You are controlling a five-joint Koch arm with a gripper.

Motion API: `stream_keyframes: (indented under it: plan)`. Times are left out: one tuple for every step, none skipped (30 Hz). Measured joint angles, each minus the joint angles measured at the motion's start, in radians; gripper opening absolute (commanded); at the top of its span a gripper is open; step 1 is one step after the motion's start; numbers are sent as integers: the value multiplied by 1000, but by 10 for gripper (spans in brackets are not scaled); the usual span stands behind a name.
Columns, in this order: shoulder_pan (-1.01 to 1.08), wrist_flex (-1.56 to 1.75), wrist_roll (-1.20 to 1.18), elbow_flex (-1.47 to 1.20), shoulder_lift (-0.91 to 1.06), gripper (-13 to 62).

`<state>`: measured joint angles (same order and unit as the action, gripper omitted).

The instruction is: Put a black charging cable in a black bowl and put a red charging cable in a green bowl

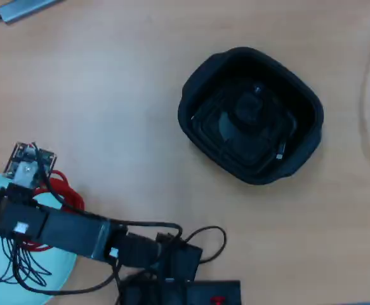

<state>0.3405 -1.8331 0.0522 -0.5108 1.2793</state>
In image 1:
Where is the red braided charging cable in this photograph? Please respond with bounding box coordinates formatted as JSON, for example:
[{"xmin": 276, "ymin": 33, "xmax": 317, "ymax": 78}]
[{"xmin": 0, "ymin": 170, "xmax": 86, "ymax": 254}]

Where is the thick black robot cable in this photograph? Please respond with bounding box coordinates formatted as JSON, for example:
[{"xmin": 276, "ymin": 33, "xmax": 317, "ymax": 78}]
[{"xmin": 11, "ymin": 238, "xmax": 124, "ymax": 296}]

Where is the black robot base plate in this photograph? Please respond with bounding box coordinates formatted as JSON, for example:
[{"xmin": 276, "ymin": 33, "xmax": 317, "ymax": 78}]
[{"xmin": 121, "ymin": 276, "xmax": 242, "ymax": 305}]

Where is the grey USB hub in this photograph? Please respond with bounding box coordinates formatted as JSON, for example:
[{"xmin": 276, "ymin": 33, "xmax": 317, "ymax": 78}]
[{"xmin": 0, "ymin": 0, "xmax": 62, "ymax": 25}]

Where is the black square bowl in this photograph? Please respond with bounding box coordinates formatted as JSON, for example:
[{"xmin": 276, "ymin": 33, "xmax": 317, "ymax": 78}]
[{"xmin": 177, "ymin": 46, "xmax": 324, "ymax": 186}]

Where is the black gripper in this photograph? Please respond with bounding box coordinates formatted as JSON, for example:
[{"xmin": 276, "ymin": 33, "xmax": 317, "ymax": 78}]
[{"xmin": 0, "ymin": 182, "xmax": 48, "ymax": 241}]

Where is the black looped base cable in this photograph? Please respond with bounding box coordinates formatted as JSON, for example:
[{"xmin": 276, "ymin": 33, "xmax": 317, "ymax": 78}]
[{"xmin": 184, "ymin": 226, "xmax": 227, "ymax": 264}]

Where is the black camera USB cable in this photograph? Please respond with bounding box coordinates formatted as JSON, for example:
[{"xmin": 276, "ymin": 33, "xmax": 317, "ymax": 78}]
[{"xmin": 32, "ymin": 142, "xmax": 184, "ymax": 245}]

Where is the bare circuit board camera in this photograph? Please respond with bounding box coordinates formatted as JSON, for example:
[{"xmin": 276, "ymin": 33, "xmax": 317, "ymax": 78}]
[{"xmin": 2, "ymin": 141, "xmax": 58, "ymax": 189}]

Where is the black charging cable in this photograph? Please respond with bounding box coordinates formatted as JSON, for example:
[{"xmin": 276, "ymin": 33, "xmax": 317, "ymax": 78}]
[{"xmin": 189, "ymin": 84, "xmax": 296, "ymax": 169}]

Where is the thin black robot wire bundle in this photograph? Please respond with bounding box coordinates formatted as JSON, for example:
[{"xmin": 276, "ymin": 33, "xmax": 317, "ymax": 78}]
[{"xmin": 0, "ymin": 215, "xmax": 54, "ymax": 287}]

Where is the light green round bowl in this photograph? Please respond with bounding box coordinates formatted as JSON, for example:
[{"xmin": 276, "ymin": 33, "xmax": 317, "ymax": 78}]
[{"xmin": 0, "ymin": 173, "xmax": 78, "ymax": 300}]

